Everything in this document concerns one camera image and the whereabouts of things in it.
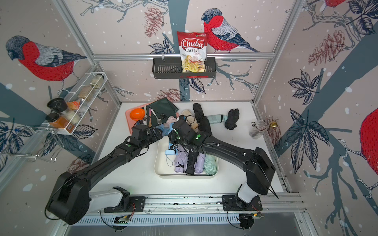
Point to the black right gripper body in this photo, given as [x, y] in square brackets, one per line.
[174, 138]

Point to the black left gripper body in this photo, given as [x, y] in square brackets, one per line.
[150, 138]

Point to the beige umbrella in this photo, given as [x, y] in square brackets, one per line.
[190, 119]

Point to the pink umbrella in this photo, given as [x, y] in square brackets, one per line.
[171, 120]

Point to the long black umbrella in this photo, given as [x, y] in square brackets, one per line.
[203, 122]

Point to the lavender umbrella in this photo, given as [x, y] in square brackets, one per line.
[199, 164]
[181, 160]

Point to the mint green umbrella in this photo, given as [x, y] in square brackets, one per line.
[210, 165]

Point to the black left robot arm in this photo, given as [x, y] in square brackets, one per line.
[70, 199]

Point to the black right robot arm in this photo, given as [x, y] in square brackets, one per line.
[255, 163]

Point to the cream plastic storage box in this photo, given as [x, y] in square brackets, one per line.
[164, 165]

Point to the pink plastic tray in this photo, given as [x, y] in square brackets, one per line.
[132, 123]

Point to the orange bowl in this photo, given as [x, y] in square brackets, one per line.
[137, 114]

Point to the metal spoon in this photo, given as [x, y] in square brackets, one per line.
[158, 119]

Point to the dark green cloth pouch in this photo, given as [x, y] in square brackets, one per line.
[164, 108]

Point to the clear cutlery holder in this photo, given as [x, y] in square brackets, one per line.
[259, 127]

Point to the orange spice jar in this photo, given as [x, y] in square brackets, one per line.
[57, 121]

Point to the black lid jar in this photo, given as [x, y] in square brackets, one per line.
[57, 105]

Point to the red cassava chips bag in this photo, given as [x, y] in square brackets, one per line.
[193, 51]

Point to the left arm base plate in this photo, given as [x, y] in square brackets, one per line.
[128, 204]

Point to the white wire wall rack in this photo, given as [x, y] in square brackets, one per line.
[79, 101]

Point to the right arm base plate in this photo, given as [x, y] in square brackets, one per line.
[233, 203]

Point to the wire hook rack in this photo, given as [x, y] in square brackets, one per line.
[31, 143]

